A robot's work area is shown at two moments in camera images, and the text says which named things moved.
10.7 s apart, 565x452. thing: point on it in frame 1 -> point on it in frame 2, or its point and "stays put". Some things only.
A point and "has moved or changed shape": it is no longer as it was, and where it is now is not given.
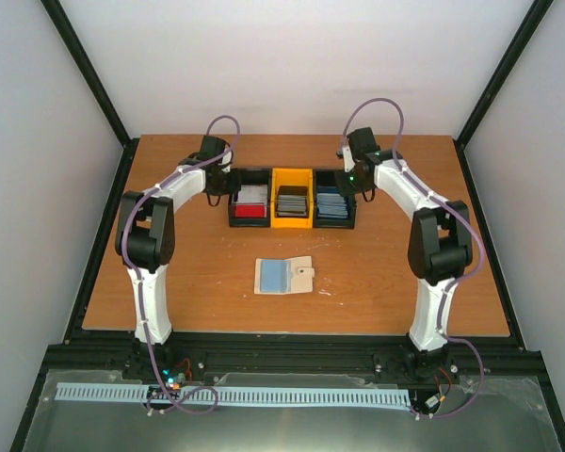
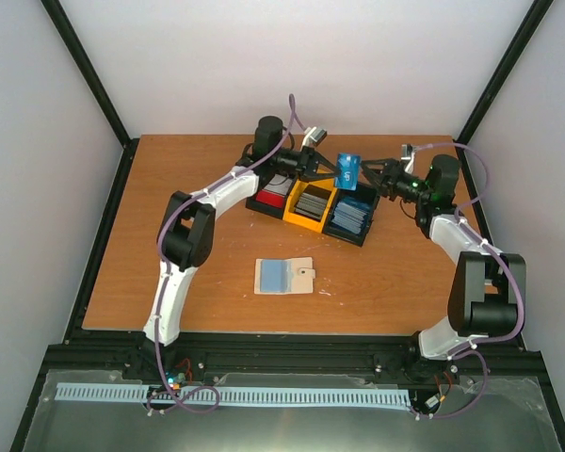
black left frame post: x=89 y=76 stays put
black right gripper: x=343 y=187 -> x=389 y=178
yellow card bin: x=292 y=177 -> x=325 y=188
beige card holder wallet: x=299 y=275 stays put
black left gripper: x=234 y=185 -> x=307 y=164
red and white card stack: x=252 y=201 -> x=275 y=191
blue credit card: x=275 y=276 has moved or changed shape
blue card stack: x=331 y=205 -> x=349 y=217
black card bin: x=263 y=176 -> x=276 y=213
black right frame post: x=515 y=49 stays put
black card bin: x=327 y=177 has moved or changed shape
